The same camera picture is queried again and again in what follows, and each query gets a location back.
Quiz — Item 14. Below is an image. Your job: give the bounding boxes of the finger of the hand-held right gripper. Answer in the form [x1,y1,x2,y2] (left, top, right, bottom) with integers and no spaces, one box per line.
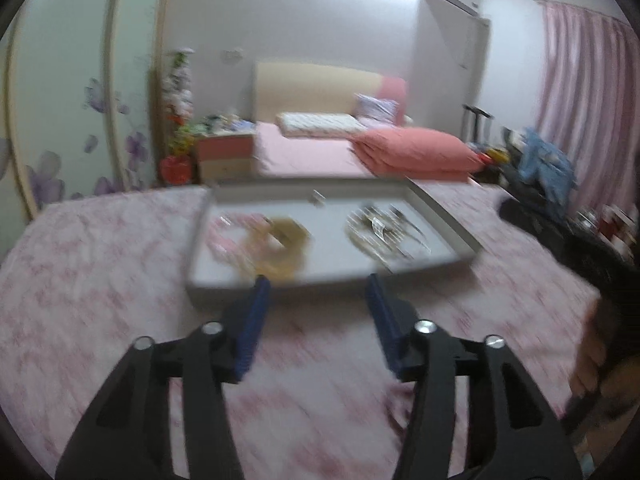
[497,195,576,248]

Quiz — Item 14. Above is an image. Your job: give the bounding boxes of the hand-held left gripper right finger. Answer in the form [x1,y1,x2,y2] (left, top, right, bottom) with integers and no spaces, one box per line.
[364,272,583,480]

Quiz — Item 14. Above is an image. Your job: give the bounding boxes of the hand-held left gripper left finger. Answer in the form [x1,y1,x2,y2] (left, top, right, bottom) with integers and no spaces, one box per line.
[55,275,273,480]

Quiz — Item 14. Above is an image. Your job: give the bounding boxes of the gold and pink hair ties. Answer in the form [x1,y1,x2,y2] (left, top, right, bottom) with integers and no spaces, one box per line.
[240,216,313,281]

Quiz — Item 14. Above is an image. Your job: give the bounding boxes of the grey shallow cardboard box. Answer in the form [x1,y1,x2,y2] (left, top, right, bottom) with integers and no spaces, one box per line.
[185,180,483,308]

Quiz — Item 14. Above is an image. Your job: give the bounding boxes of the person's right hand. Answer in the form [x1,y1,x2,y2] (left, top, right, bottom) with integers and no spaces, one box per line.
[570,297,621,403]

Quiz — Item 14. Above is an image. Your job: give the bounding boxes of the blue clothing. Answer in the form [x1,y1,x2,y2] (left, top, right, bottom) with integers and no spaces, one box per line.
[517,129,578,201]

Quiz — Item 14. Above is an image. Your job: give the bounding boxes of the cluster of small bottles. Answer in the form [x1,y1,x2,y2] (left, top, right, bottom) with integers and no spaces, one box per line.
[575,202,637,252]

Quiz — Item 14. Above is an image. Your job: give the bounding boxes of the red yellow toy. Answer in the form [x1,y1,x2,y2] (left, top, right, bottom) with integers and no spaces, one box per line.
[470,142,511,166]

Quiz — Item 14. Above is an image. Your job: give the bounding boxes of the folded pink quilt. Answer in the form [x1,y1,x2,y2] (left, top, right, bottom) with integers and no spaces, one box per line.
[352,127,486,183]

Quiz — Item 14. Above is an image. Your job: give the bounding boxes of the pink curtain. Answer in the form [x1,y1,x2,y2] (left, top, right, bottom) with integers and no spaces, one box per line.
[532,0,640,221]

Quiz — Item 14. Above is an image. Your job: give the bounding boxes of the pink floral blanket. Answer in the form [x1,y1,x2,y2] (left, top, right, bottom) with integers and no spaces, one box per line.
[0,182,606,480]

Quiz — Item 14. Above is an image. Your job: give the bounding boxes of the pink nightstand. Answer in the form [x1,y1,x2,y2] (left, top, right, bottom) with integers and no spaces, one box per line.
[194,130,257,183]

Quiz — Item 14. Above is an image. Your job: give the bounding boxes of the red bin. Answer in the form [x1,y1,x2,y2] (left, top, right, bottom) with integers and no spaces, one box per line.
[160,155,193,186]

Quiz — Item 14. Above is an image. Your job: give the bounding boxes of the pink bedsheet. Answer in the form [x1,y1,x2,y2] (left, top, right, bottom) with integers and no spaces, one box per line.
[252,121,396,181]

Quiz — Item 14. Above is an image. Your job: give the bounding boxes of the purple floral pillow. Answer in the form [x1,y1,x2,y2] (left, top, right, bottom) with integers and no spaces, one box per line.
[354,92,401,123]

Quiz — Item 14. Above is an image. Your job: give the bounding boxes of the white printed pillow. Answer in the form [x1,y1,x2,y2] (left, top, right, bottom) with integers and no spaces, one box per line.
[275,111,368,137]

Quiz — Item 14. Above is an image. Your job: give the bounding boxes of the flower arrangement in red pot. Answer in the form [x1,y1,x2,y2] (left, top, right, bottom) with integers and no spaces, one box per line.
[162,49,196,158]

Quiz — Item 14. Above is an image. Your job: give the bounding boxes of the cream and pink headboard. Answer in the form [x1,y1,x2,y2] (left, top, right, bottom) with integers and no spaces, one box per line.
[254,61,408,126]

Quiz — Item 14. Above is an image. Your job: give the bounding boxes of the floral sliding wardrobe doors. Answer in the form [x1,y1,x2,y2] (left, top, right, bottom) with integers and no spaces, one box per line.
[0,0,176,221]

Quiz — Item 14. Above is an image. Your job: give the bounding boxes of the pink bead bracelet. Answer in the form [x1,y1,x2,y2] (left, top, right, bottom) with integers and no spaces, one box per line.
[207,212,271,261]

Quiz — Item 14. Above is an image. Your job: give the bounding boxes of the wide silver cuff bracelet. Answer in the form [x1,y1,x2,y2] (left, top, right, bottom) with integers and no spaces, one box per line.
[385,205,432,255]

